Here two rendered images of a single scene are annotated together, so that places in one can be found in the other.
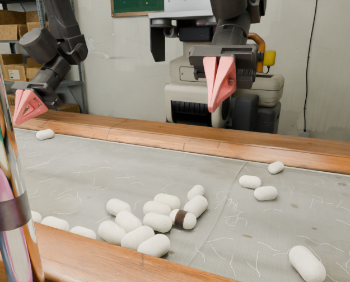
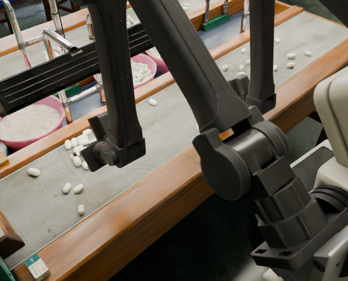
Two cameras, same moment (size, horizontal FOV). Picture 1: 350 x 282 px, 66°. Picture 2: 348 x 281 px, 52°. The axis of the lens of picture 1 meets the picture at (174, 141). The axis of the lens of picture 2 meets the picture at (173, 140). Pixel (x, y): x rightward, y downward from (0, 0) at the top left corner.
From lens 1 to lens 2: 126 cm
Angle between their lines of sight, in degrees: 93
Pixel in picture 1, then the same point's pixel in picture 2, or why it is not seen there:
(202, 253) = (60, 156)
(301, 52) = not seen: outside the picture
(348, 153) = (55, 248)
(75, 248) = (76, 127)
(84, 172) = not seen: hidden behind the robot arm
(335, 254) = (30, 186)
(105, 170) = not seen: hidden behind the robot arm
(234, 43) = (95, 147)
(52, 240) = (83, 123)
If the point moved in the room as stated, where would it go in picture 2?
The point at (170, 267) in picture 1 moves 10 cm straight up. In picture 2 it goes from (54, 141) to (47, 118)
